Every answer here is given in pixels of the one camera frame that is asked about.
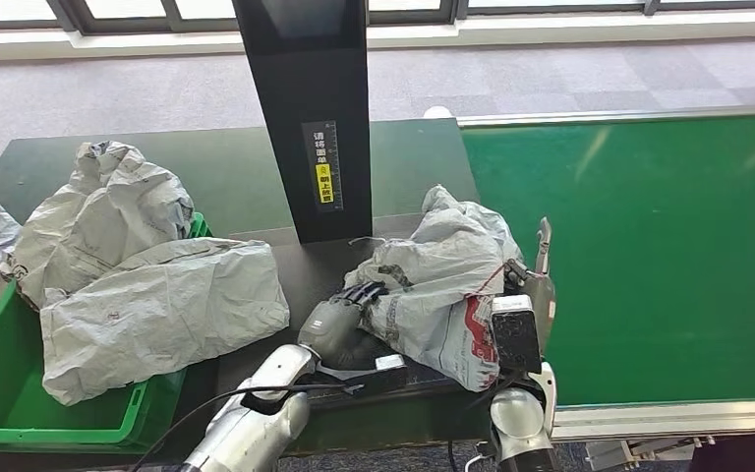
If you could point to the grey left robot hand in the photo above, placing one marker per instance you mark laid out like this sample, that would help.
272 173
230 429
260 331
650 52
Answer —
332 332

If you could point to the small white round object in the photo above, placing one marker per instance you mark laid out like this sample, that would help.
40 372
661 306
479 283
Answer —
437 112

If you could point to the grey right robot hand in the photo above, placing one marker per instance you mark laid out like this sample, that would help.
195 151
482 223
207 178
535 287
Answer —
545 306

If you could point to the dark boxy object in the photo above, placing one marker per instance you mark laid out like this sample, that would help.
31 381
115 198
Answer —
742 456

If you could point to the white parcel bag red print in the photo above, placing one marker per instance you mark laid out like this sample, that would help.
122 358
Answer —
442 280

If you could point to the white window sill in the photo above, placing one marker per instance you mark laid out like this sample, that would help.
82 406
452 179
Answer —
547 27

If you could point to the plain pale grey parcel bag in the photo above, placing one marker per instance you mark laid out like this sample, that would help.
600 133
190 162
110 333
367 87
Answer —
156 312

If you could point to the grey printed parcel bag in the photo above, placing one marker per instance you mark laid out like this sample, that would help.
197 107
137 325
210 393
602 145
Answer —
110 208

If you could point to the green conveyor belt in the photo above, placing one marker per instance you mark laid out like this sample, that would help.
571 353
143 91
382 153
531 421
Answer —
644 228

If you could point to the dark green table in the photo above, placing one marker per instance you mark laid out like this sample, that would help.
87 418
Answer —
234 169

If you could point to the green plastic crate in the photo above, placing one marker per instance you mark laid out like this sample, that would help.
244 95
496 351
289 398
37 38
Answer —
0 397

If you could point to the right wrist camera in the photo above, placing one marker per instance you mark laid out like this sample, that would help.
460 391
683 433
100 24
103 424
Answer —
515 335

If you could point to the black yellow machine label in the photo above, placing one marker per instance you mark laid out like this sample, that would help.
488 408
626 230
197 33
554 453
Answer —
323 168

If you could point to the dark window frame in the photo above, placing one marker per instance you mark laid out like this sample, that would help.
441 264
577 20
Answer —
156 13

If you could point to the black inbound scanner machine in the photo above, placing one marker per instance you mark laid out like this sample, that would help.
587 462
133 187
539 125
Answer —
312 78

